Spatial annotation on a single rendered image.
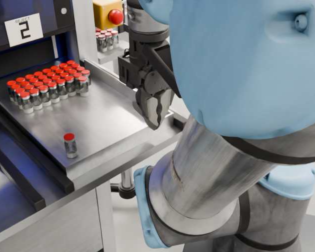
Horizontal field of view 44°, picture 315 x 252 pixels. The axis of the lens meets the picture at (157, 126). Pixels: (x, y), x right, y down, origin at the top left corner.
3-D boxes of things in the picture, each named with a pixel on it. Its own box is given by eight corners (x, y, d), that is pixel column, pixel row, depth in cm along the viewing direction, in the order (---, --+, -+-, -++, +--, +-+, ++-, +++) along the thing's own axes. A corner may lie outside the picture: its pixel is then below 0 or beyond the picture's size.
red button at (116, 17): (105, 23, 108) (104, 9, 105) (117, 20, 110) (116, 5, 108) (113, 27, 105) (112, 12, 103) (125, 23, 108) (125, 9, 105)
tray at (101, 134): (-9, 105, 92) (-12, 92, 90) (86, 70, 106) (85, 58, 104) (68, 182, 71) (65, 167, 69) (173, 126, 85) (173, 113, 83)
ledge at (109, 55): (74, 49, 121) (73, 43, 120) (108, 38, 128) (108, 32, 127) (100, 65, 113) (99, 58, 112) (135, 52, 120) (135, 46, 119)
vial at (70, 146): (64, 154, 77) (61, 137, 75) (73, 149, 78) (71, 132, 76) (70, 160, 76) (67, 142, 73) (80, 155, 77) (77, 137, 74)
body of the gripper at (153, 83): (148, 72, 81) (146, 14, 74) (177, 87, 75) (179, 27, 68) (118, 84, 77) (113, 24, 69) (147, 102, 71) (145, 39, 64)
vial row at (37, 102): (21, 111, 90) (17, 93, 87) (88, 85, 99) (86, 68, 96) (26, 115, 88) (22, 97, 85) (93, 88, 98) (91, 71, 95)
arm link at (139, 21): (180, 3, 66) (143, 14, 61) (179, 29, 68) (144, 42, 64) (151, -8, 70) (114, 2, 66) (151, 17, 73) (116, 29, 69)
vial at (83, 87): (78, 94, 95) (75, 77, 93) (85, 91, 97) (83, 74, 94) (83, 98, 94) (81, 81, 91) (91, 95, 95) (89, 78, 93)
